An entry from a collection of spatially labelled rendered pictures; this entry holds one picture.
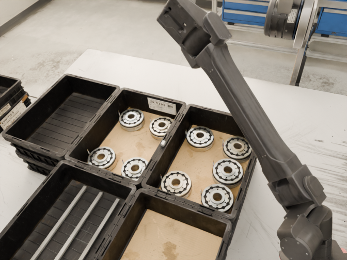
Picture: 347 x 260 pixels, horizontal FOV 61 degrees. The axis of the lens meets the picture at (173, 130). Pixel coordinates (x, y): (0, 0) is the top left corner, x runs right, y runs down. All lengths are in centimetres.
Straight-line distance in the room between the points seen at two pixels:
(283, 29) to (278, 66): 177
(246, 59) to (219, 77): 239
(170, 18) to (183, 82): 96
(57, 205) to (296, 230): 78
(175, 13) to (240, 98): 22
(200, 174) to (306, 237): 53
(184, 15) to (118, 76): 111
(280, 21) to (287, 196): 72
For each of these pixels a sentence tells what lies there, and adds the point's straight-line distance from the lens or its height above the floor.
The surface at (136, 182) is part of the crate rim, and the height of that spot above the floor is 93.
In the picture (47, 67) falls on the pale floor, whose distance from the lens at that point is 334.
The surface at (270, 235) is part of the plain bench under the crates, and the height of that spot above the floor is 70.
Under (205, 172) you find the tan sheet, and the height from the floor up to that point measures 83.
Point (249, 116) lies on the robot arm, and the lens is 61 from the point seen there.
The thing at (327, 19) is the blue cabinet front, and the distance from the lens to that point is 282.
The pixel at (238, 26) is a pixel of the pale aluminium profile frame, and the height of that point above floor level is 30.
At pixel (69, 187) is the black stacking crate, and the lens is 113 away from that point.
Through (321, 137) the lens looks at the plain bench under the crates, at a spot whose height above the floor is 70.
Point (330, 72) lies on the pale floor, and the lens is 301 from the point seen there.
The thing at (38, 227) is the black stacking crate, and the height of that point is 83.
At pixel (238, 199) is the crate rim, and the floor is 93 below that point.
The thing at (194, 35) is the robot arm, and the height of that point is 138.
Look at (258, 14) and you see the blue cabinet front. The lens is 283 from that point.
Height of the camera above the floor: 171
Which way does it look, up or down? 48 degrees down
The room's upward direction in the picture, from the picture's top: 7 degrees counter-clockwise
